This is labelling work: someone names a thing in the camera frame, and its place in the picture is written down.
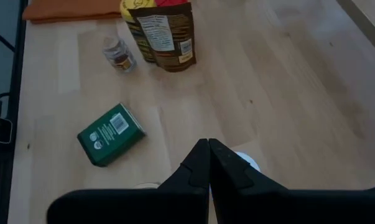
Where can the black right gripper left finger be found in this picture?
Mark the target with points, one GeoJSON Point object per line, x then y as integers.
{"type": "Point", "coordinates": [196, 174]}

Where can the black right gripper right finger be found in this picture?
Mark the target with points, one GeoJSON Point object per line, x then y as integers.
{"type": "Point", "coordinates": [230, 177]}

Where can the everything bagel seasoning jar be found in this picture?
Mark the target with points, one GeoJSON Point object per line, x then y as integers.
{"type": "Point", "coordinates": [251, 161]}

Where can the green black pepper tin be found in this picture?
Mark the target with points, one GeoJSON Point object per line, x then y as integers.
{"type": "Point", "coordinates": [112, 137]}

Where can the brown taco seasoning pouch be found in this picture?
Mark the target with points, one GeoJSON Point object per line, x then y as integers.
{"type": "Point", "coordinates": [174, 49]}

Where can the small glass saffron jar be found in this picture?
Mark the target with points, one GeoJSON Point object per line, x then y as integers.
{"type": "Point", "coordinates": [118, 56]}

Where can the red-lid patterned spice tin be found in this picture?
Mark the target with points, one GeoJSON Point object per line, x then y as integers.
{"type": "Point", "coordinates": [171, 2]}

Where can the yellow-lid crunchy chili jar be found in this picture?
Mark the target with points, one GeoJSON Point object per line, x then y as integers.
{"type": "Point", "coordinates": [134, 6]}

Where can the folded orange cloth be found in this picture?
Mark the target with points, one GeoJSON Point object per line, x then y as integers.
{"type": "Point", "coordinates": [72, 11]}

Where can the black aluminium table frame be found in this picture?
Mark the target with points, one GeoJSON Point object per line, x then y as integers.
{"type": "Point", "coordinates": [17, 77]}

